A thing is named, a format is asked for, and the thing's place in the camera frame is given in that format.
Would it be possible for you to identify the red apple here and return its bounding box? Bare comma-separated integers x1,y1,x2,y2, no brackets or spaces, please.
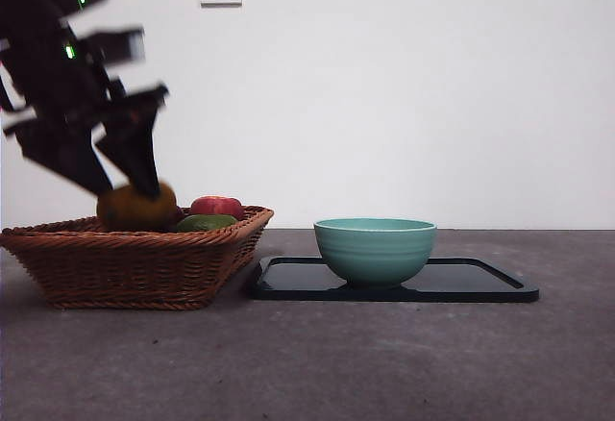
190,195,245,220

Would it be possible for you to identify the green fruit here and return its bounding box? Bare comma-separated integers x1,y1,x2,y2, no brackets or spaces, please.
172,212,239,234

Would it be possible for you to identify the teal ribbed bowl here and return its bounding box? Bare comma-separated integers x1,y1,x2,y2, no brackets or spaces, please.
313,217,438,290

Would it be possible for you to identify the brown wicker basket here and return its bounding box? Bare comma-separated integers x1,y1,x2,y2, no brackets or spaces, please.
0,205,275,310

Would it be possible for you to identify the dark rectangular tray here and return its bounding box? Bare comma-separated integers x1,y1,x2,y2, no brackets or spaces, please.
247,256,540,303

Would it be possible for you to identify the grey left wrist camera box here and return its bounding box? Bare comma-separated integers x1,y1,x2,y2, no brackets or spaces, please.
79,26,147,64

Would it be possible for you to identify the orange-brown round fruit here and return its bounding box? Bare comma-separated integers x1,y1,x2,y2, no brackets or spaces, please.
95,180,180,233

